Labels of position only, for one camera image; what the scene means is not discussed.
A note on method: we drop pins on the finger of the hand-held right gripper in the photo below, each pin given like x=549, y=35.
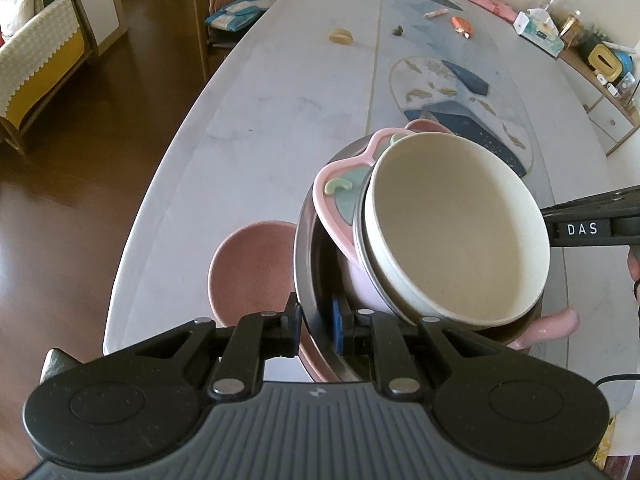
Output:
x=600, y=205

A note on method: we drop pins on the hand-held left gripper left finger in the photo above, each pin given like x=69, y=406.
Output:
x=290, y=335

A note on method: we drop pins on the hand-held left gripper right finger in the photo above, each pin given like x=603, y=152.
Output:
x=337, y=330

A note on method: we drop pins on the pink pot with steel insert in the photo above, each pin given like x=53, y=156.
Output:
x=350, y=280

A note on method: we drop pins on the pink fish-shaped plate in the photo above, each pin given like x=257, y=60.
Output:
x=250, y=270

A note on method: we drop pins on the stainless steel bowl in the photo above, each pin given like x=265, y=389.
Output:
x=305, y=260

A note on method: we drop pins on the cream bowl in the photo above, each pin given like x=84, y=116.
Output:
x=450, y=230

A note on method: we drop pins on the person's right hand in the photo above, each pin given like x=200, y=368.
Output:
x=636, y=265

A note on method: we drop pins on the white drawer cabinet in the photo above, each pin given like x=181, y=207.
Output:
x=610, y=120

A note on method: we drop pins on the blue globe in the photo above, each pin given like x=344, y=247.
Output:
x=626, y=64

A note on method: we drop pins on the yellow tissue holder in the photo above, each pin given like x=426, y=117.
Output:
x=602, y=57

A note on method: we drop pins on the amber liquid bottle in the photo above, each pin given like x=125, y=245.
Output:
x=571, y=27

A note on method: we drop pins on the tissue box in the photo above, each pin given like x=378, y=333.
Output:
x=540, y=35

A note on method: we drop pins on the round glass jar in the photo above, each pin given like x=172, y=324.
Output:
x=557, y=2

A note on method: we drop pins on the orange tape measure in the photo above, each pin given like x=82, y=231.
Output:
x=460, y=24

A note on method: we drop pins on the pink white pen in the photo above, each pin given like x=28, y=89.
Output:
x=436, y=13

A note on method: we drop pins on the small dark object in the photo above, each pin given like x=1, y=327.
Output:
x=398, y=30

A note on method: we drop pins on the blue white bag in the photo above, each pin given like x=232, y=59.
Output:
x=240, y=10

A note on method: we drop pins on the sofa with cream cover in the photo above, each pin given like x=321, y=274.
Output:
x=40, y=55

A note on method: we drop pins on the wooden door frame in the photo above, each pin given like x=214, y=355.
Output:
x=120, y=15

